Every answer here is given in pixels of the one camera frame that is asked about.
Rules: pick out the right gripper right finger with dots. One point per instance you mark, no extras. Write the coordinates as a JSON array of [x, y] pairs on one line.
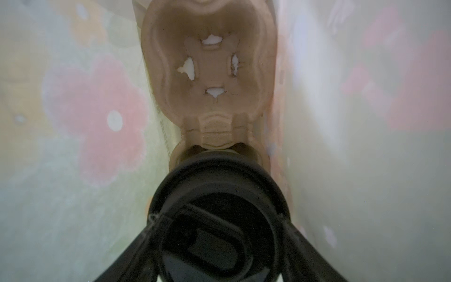
[[301, 261]]

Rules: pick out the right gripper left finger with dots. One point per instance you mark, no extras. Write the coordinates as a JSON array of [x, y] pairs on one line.
[[138, 261]]

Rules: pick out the white illustrated paper bag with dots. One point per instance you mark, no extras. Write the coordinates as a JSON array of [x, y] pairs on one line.
[[358, 135]]

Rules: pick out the pulp cup carrier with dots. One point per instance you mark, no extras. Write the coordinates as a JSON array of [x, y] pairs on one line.
[[212, 68]]

